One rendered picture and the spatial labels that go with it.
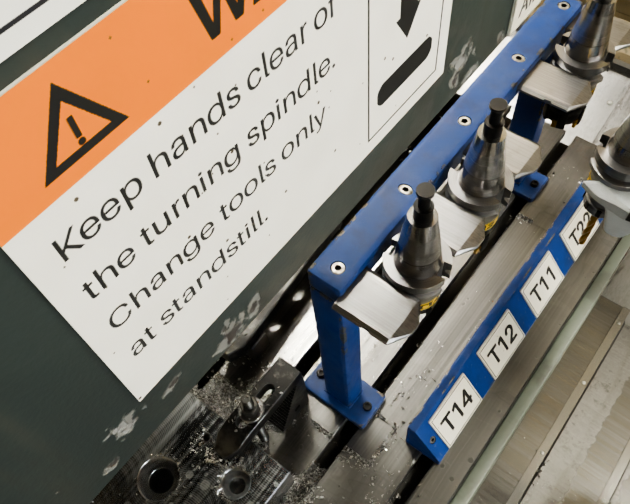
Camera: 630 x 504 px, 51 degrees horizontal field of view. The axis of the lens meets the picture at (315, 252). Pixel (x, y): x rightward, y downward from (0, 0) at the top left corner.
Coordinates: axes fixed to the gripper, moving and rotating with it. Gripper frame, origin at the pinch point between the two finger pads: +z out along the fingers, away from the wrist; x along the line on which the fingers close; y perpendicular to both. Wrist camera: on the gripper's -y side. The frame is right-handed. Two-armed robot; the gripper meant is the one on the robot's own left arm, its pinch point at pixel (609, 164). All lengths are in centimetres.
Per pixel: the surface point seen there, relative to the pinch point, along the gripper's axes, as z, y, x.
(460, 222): 8.0, -1.5, -16.1
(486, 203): 7.0, -2.5, -13.4
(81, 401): 4, -38, -51
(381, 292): 9.7, -1.3, -26.7
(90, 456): 4, -36, -51
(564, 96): 7.7, -1.8, 4.0
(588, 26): 9.1, -6.9, 9.0
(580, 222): 0.9, 25.2, 11.7
